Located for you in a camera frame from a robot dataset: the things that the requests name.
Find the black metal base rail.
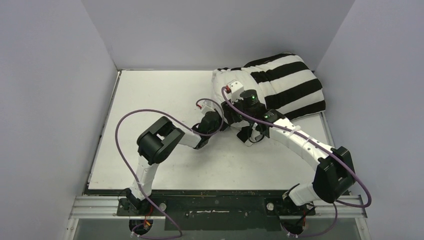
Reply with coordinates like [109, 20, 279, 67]
[64, 190, 371, 240]

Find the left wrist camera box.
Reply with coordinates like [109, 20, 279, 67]
[195, 98, 215, 114]

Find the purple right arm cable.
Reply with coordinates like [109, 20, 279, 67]
[221, 86, 373, 209]

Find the black white striped pillowcase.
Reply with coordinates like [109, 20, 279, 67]
[231, 52, 326, 120]

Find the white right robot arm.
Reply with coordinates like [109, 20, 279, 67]
[219, 87, 356, 214]

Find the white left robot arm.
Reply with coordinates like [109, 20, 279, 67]
[127, 110, 226, 215]

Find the white pillow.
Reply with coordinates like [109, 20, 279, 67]
[211, 69, 265, 104]

